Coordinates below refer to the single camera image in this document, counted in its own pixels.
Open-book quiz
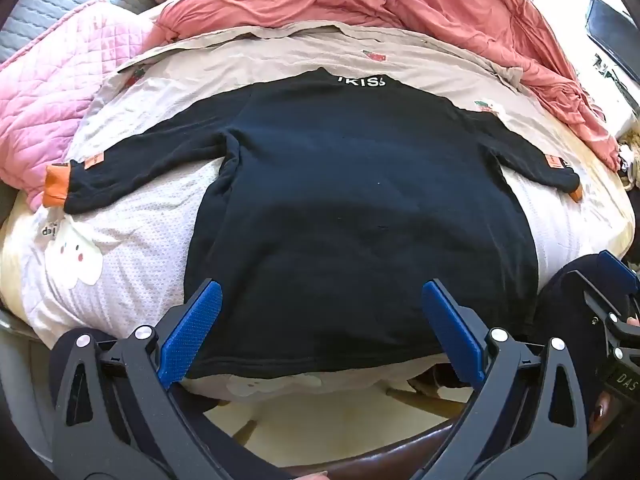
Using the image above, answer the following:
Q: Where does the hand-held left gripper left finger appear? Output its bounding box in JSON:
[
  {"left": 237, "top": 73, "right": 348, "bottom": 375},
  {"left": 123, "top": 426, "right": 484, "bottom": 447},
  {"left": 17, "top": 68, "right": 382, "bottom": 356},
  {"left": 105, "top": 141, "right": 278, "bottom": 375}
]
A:
[{"left": 50, "top": 280, "right": 281, "bottom": 480}]

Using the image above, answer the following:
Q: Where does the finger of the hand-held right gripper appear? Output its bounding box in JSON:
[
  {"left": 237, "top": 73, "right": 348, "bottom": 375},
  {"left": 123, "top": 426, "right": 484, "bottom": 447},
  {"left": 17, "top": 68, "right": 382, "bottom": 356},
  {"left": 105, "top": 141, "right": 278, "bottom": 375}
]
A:
[
  {"left": 597, "top": 249, "right": 640, "bottom": 293},
  {"left": 574, "top": 269, "right": 640, "bottom": 343}
]

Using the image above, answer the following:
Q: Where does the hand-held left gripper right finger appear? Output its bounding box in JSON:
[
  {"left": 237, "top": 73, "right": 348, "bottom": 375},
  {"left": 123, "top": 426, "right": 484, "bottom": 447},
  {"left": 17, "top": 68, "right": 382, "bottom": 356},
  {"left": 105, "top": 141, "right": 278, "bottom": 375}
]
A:
[{"left": 421, "top": 280, "right": 591, "bottom": 480}]

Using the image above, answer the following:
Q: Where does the black long-sleeve sweater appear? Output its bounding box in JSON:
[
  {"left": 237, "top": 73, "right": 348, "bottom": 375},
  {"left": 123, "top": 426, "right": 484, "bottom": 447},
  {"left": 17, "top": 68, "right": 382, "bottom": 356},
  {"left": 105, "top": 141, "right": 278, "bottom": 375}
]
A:
[{"left": 44, "top": 66, "right": 582, "bottom": 380}]

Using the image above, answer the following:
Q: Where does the strawberry bear printed blanket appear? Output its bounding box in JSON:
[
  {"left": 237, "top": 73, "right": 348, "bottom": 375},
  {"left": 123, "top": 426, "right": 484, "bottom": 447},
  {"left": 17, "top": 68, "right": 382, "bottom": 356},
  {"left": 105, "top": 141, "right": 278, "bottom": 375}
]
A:
[{"left": 27, "top": 25, "right": 631, "bottom": 403}]

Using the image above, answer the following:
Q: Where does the brown leather stool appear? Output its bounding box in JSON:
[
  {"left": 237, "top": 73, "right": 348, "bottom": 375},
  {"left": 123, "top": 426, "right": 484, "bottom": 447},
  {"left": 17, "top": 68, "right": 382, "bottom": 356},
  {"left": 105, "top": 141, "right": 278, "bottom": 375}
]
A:
[{"left": 280, "top": 425, "right": 468, "bottom": 480}]

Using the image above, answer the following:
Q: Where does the dark monitor screen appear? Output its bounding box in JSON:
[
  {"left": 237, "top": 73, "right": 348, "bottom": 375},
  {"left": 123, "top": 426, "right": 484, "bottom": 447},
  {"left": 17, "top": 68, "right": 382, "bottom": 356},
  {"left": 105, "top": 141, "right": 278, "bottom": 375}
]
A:
[{"left": 585, "top": 0, "right": 640, "bottom": 86}]

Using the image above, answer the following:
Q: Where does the pink quilted blanket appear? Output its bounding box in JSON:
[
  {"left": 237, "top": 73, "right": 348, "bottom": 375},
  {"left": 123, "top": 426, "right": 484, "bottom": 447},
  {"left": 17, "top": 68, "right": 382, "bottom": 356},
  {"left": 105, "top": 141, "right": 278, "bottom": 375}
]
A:
[{"left": 0, "top": 0, "right": 166, "bottom": 211}]

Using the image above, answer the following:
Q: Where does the coral duvet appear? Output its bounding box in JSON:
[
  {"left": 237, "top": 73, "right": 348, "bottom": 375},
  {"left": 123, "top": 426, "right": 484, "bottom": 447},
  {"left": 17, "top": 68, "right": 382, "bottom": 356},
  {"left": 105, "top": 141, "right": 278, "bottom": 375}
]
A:
[{"left": 155, "top": 0, "right": 621, "bottom": 171}]

